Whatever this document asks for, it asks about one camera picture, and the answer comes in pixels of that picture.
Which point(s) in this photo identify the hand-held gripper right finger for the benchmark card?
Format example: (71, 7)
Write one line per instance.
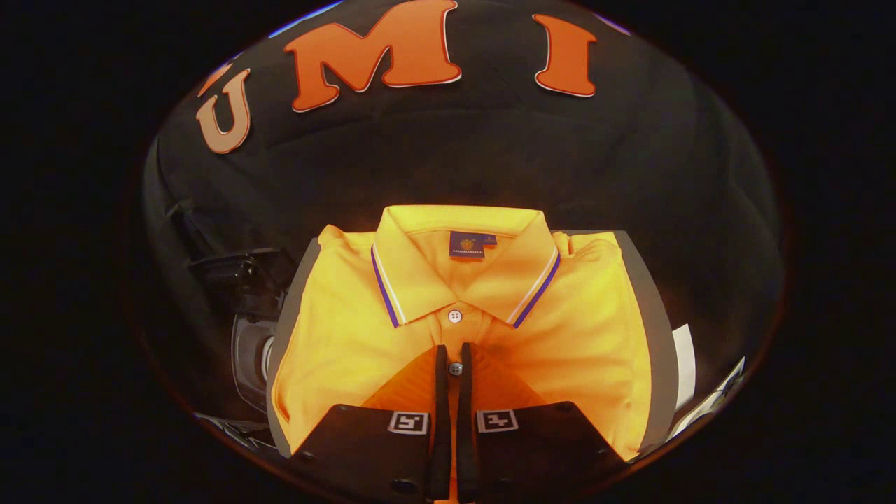
(467, 448)

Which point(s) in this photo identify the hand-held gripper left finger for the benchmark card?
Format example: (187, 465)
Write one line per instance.
(439, 448)

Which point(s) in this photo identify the yellow polo shirt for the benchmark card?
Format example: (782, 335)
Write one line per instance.
(350, 336)

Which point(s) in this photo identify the dark transparent washing machine lid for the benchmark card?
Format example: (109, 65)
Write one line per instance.
(245, 280)

